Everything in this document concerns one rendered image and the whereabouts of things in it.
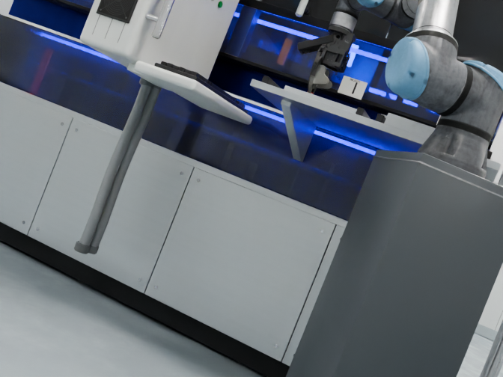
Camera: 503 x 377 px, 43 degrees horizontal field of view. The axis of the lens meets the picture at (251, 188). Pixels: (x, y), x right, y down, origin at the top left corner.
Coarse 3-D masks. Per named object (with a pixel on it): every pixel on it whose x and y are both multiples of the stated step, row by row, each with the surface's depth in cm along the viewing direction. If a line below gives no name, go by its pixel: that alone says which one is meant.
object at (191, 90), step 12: (132, 72) 185; (144, 72) 172; (156, 72) 170; (168, 72) 169; (156, 84) 194; (168, 84) 174; (180, 84) 168; (192, 84) 166; (192, 96) 185; (204, 96) 174; (216, 96) 179; (204, 108) 212; (216, 108) 193; (228, 108) 189; (240, 120) 203
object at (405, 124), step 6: (390, 114) 168; (390, 120) 168; (396, 120) 167; (402, 120) 167; (408, 120) 166; (396, 126) 167; (402, 126) 167; (408, 126) 166; (414, 126) 166; (420, 126) 165; (426, 126) 165; (414, 132) 165; (420, 132) 165; (426, 132) 164; (432, 132) 164
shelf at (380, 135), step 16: (256, 80) 178; (272, 96) 184; (288, 96) 175; (304, 96) 173; (304, 112) 191; (320, 112) 177; (336, 112) 170; (336, 128) 198; (352, 128) 183; (368, 128) 171; (384, 128) 165; (368, 144) 207; (384, 144) 191; (400, 144) 178; (416, 144) 166
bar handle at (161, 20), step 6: (168, 0) 173; (174, 0) 174; (162, 6) 173; (168, 6) 173; (162, 12) 173; (168, 12) 173; (150, 18) 175; (156, 18) 174; (162, 18) 173; (156, 24) 173; (162, 24) 173; (156, 30) 173; (162, 30) 174; (156, 36) 173
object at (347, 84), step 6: (348, 78) 211; (342, 84) 211; (348, 84) 210; (354, 84) 210; (360, 84) 209; (366, 84) 209; (342, 90) 211; (348, 90) 210; (360, 90) 209; (354, 96) 209; (360, 96) 209
